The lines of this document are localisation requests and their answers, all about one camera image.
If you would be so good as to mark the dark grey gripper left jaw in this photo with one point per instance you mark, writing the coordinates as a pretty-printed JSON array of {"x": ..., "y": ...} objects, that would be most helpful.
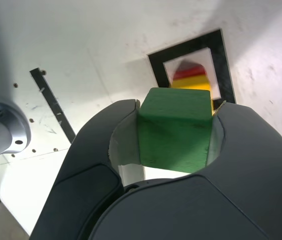
[{"x": 81, "y": 180}]

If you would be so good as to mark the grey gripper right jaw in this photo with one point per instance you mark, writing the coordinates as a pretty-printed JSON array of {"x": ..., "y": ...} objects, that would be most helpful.
[{"x": 206, "y": 212}]

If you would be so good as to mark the green cube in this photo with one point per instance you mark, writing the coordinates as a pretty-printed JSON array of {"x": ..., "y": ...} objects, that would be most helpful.
[{"x": 173, "y": 132}]

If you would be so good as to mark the yellow cube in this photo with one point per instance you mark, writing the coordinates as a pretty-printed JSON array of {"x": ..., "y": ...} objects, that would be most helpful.
[{"x": 191, "y": 84}]

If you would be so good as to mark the red cube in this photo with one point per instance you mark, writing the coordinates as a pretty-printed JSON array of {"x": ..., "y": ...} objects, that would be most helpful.
[{"x": 189, "y": 73}]

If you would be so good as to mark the black tape square outline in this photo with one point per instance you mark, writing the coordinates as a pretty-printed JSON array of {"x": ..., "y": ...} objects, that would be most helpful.
[{"x": 221, "y": 62}]

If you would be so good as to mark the black tape strip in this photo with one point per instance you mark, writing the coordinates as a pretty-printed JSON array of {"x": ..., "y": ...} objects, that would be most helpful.
[{"x": 53, "y": 105}]

